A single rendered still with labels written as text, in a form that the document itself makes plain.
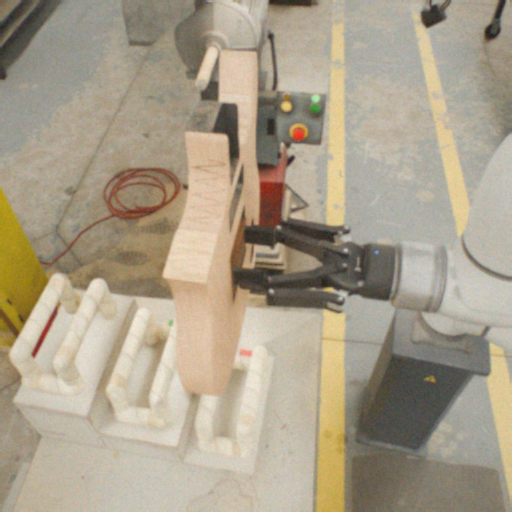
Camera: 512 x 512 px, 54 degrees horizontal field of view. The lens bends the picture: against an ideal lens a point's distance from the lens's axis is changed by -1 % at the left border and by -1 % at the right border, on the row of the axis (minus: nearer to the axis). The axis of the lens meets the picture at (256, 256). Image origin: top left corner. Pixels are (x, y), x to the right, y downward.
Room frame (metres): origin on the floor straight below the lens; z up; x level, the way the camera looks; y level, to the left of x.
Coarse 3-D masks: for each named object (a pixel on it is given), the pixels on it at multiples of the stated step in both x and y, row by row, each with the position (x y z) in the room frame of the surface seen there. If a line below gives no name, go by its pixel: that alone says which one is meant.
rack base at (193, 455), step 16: (272, 368) 0.55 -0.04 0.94; (240, 384) 0.51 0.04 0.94; (224, 400) 0.47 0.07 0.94; (240, 400) 0.47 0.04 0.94; (224, 416) 0.43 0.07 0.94; (256, 416) 0.43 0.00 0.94; (192, 432) 0.40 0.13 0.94; (224, 432) 0.40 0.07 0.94; (256, 432) 0.40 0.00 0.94; (192, 448) 0.37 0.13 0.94; (256, 448) 0.37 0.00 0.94; (192, 464) 0.33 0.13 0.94; (208, 464) 0.33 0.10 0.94; (224, 464) 0.33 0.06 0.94; (240, 464) 0.33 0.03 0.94
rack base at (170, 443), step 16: (144, 352) 0.54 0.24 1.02; (160, 352) 0.54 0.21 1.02; (144, 368) 0.51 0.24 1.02; (176, 368) 0.51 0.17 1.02; (128, 384) 0.47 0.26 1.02; (144, 384) 0.47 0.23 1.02; (176, 384) 0.47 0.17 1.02; (144, 400) 0.43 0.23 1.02; (176, 400) 0.43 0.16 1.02; (192, 400) 0.44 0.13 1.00; (112, 416) 0.40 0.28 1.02; (176, 416) 0.40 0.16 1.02; (192, 416) 0.43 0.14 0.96; (112, 432) 0.37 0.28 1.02; (128, 432) 0.37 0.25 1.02; (144, 432) 0.37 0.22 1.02; (160, 432) 0.37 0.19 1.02; (176, 432) 0.37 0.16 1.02; (112, 448) 0.36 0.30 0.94; (128, 448) 0.36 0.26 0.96; (144, 448) 0.35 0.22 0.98; (160, 448) 0.35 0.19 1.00; (176, 448) 0.34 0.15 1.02
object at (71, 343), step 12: (96, 288) 0.57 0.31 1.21; (84, 300) 0.55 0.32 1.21; (96, 300) 0.55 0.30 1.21; (84, 312) 0.52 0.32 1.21; (72, 324) 0.49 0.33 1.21; (84, 324) 0.50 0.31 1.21; (72, 336) 0.47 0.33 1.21; (60, 348) 0.44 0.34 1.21; (72, 348) 0.45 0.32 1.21; (60, 360) 0.42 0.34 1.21; (72, 360) 0.43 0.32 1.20
